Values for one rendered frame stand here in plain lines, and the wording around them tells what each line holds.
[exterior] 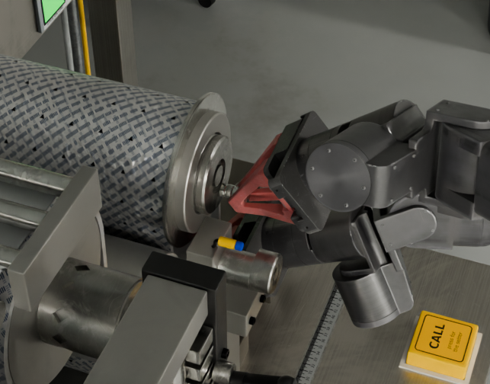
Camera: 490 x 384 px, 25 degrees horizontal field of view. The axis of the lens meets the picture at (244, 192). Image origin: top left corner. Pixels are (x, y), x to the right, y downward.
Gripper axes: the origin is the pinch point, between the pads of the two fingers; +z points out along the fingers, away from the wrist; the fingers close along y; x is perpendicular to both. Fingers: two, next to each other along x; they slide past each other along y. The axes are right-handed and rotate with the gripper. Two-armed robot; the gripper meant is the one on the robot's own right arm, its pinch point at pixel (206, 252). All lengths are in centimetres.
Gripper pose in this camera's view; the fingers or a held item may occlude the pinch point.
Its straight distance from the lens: 120.0
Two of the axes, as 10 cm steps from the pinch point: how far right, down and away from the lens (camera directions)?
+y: 3.5, -6.4, 6.9
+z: -8.2, 1.5, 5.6
